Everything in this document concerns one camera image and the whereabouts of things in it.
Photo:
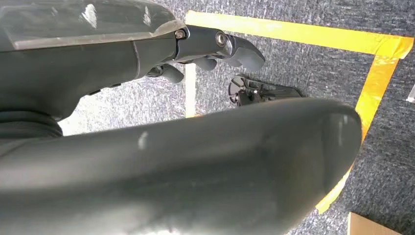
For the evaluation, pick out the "long yellow floor tape strip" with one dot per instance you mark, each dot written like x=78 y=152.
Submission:
x=291 y=32

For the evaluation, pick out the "small white object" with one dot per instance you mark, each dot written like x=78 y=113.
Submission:
x=411 y=94

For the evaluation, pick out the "ribbed grey left arm sleeve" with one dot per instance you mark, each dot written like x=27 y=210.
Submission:
x=26 y=126

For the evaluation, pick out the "brown cardboard piece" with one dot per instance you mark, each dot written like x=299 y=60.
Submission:
x=368 y=226

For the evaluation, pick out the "black robot foot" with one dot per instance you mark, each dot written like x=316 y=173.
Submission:
x=256 y=91

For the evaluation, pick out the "pale floor tape strip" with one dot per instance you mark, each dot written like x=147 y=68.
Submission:
x=190 y=90

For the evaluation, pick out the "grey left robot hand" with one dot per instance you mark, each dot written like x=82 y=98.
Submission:
x=81 y=65

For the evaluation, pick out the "orange-yellow floor tape strip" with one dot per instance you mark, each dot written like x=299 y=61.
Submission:
x=376 y=84

